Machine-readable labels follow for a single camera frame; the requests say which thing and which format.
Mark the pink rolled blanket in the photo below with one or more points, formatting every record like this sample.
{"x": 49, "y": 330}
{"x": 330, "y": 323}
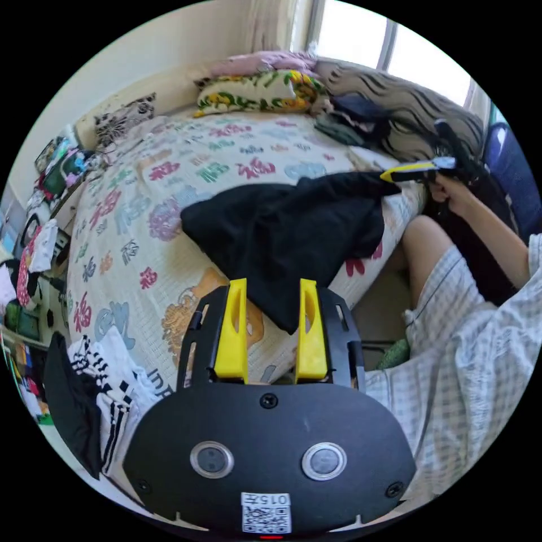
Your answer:
{"x": 262, "y": 63}

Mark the beige curtain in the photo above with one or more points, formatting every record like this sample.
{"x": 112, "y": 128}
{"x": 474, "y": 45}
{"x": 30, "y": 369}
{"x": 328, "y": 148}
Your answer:
{"x": 275, "y": 29}

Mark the person's right hand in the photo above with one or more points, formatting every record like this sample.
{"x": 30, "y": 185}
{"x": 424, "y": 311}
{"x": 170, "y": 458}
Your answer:
{"x": 449, "y": 194}

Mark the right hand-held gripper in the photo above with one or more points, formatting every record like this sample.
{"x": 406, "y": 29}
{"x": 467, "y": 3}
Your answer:
{"x": 459, "y": 171}

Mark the pile of black white clothes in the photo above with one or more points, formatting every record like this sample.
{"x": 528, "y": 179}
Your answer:
{"x": 106, "y": 398}

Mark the cluttered shelf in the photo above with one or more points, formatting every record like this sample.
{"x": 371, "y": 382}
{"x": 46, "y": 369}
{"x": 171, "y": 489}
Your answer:
{"x": 38, "y": 237}

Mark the yellow green floral pillow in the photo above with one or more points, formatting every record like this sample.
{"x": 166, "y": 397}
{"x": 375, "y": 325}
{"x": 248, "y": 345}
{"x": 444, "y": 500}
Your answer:
{"x": 254, "y": 95}

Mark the pile of dark clothes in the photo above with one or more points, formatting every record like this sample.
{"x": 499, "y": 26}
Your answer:
{"x": 351, "y": 118}

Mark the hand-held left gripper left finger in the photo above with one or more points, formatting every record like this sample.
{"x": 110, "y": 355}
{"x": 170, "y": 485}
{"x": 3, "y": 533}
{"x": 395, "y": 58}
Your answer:
{"x": 230, "y": 351}

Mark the bed with printed quilt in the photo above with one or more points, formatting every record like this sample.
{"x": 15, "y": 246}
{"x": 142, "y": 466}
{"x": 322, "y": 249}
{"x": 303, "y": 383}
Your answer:
{"x": 139, "y": 237}

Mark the window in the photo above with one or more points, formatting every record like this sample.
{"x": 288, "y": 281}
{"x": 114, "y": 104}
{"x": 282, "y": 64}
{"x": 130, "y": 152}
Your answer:
{"x": 381, "y": 38}

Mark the black short sleeve shirt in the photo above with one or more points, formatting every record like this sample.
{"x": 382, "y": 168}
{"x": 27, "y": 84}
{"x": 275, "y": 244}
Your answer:
{"x": 279, "y": 237}

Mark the black white floral pillow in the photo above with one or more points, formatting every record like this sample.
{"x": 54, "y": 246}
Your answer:
{"x": 125, "y": 118}

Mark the brown black striped blanket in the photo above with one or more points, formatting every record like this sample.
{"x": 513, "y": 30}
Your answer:
{"x": 406, "y": 101}

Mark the person's right forearm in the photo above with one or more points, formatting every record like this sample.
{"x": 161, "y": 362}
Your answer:
{"x": 493, "y": 230}

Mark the blue chair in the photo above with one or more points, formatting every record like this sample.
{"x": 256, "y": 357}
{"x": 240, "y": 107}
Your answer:
{"x": 510, "y": 169}

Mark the person's body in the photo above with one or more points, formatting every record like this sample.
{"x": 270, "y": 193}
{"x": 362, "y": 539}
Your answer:
{"x": 466, "y": 351}

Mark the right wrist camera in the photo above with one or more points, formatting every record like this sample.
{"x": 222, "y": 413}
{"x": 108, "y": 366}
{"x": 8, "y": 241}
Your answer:
{"x": 455, "y": 142}

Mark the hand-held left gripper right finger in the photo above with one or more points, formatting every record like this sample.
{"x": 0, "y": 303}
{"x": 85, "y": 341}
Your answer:
{"x": 310, "y": 360}

